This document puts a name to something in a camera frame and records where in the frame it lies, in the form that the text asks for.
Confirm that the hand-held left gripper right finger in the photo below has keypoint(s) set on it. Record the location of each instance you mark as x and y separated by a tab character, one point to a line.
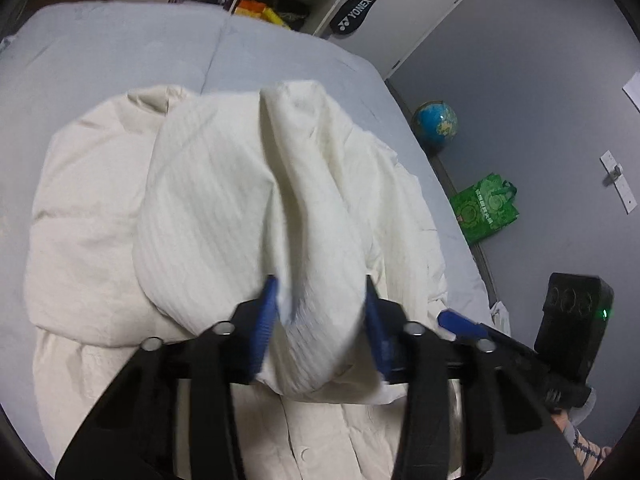
376	330

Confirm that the person's patterned clothing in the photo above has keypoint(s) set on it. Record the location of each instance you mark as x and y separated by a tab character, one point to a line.
580	445

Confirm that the orange yellow toy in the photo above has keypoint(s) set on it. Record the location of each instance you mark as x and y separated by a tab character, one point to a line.
257	10

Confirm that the black racket bag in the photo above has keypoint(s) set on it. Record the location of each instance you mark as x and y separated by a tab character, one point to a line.
355	15

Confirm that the bed with grey sheet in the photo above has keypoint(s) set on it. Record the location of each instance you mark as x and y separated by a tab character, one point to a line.
125	50

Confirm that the blue globe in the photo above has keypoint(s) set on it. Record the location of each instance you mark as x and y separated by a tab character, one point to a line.
435	122

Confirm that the white hooded coat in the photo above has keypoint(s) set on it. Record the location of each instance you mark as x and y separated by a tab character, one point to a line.
225	200

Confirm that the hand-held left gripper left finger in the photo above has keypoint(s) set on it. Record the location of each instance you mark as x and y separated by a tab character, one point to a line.
265	320

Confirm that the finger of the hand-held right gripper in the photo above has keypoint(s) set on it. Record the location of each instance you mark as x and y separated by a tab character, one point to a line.
460	324

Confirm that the green shopping bag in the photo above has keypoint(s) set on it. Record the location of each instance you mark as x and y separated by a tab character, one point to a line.
482	207

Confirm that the white door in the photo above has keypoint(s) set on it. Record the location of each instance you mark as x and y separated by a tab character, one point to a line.
430	5

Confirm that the white wall plate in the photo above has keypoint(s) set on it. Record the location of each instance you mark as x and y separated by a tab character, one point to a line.
616	182

